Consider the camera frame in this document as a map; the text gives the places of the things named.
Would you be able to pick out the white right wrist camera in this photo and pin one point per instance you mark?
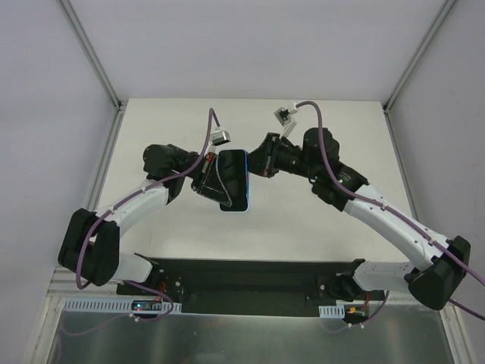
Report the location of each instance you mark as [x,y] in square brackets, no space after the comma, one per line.
[286,118]

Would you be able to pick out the right aluminium frame post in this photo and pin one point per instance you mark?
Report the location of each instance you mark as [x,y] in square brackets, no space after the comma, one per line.
[425,43]

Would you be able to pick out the light blue cased phone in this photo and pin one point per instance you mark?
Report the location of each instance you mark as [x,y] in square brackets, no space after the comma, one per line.
[233,166]

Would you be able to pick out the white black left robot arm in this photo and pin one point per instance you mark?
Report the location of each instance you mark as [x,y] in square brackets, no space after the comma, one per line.
[91,245]

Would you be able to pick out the horizontal aluminium frame rail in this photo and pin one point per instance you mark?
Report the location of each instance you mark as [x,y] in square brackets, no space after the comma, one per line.
[63,284]

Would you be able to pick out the left aluminium frame post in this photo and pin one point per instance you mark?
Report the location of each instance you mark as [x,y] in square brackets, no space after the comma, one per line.
[90,53]

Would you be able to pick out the white cable duct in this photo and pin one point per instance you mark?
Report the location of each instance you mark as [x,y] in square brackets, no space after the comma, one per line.
[105,305]
[332,312]

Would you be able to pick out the white right cable duct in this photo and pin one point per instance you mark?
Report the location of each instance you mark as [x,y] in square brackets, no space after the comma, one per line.
[332,312]

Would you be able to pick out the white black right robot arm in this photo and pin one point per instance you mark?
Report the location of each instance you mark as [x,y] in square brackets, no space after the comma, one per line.
[435,264]

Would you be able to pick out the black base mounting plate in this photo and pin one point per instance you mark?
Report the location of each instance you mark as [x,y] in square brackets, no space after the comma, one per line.
[231,287]

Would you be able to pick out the white left cable duct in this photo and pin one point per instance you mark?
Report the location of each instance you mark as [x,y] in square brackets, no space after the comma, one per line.
[105,305]

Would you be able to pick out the aluminium frame post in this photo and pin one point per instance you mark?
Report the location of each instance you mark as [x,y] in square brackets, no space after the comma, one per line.
[425,43]
[90,53]

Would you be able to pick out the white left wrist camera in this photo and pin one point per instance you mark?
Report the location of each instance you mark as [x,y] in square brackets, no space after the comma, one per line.
[219,137]

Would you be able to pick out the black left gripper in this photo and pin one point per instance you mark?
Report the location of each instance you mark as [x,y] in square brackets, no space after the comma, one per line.
[202,173]

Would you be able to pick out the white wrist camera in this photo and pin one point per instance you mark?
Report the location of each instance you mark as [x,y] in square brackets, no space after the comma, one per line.
[286,118]
[219,137]

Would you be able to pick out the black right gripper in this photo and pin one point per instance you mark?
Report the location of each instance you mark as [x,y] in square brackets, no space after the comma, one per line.
[270,155]

